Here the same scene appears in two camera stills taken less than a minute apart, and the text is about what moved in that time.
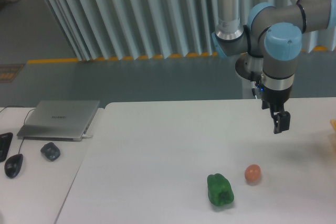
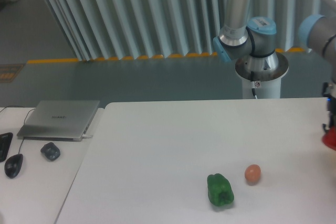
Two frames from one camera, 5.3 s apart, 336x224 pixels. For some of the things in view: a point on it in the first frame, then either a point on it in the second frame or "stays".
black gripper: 275,100 -> 331,107
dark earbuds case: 51,151 stays
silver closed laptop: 59,120 stays
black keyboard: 6,139 stays
